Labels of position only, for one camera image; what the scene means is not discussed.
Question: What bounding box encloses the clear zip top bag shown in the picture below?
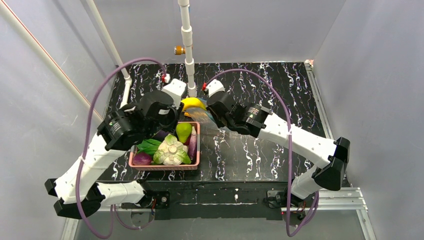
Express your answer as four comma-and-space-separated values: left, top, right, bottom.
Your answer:
185, 107, 232, 133

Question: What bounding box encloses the yellow banana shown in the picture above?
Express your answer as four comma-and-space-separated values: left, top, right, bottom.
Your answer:
181, 97, 207, 112

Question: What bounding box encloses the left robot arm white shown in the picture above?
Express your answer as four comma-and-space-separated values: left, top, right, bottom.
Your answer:
44, 89, 183, 220

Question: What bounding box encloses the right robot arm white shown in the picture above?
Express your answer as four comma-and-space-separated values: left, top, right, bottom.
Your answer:
206, 91, 350, 200

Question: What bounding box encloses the dark round eggplant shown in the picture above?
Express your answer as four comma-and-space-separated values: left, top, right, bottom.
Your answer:
151, 130, 170, 142

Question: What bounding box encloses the green pear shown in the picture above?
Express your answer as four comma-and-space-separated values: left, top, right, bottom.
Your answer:
175, 122, 192, 145

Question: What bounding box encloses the green leafy vegetable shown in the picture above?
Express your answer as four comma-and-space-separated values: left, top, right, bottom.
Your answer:
136, 139, 162, 156

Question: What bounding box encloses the white green cabbage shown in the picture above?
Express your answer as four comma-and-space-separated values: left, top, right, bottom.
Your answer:
152, 134, 192, 166

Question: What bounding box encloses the long purple eggplant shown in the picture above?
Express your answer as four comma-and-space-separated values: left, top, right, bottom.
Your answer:
187, 126, 198, 161

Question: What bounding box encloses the purple onion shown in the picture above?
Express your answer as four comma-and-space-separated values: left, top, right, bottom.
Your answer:
132, 152, 153, 166

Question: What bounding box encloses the pink plastic basket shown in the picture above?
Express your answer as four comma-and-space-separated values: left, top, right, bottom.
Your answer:
128, 121, 201, 171

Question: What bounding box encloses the brass pipe fitting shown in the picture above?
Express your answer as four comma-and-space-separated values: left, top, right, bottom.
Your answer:
173, 45, 186, 56

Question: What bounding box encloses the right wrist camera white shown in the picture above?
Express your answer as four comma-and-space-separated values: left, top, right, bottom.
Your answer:
202, 79, 225, 97

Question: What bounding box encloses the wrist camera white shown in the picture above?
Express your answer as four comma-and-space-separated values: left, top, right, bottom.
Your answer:
161, 78, 187, 108
202, 79, 225, 97

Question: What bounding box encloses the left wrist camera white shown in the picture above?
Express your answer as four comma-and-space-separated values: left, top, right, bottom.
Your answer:
161, 78, 187, 108

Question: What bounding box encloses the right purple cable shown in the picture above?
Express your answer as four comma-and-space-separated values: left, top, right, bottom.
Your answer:
205, 68, 320, 238

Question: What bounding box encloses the purple cable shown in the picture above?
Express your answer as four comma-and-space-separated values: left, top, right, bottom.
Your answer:
75, 57, 168, 240
205, 68, 320, 238

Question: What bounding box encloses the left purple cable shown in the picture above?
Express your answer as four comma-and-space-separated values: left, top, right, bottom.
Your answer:
75, 57, 168, 240

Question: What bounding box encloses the white PVC pipe frame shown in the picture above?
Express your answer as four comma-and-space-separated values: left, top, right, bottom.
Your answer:
0, 0, 181, 123

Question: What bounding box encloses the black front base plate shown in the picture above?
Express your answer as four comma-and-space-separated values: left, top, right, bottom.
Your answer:
119, 180, 299, 221

